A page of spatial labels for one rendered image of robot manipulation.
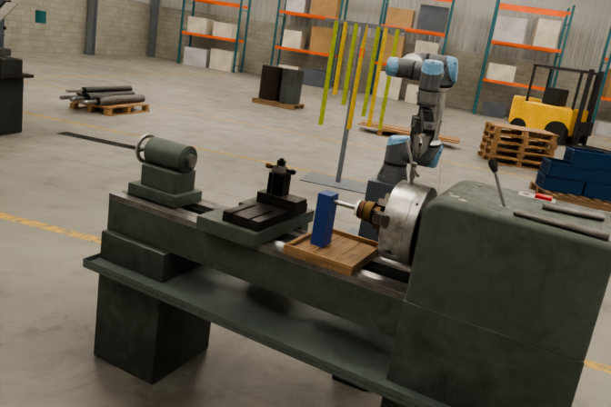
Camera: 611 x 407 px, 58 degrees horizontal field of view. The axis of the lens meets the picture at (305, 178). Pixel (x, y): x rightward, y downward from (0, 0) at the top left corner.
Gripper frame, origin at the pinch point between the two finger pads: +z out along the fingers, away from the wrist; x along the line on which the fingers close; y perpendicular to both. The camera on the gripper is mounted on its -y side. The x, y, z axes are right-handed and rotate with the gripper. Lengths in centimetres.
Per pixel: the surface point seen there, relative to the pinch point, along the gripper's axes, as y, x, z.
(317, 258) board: -10, 34, 43
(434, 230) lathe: -29.9, -3.5, 17.8
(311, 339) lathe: -12, 33, 79
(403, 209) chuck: -15.6, 5.3, 16.8
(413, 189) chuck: -8.2, 1.4, 11.2
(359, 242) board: 19, 15, 48
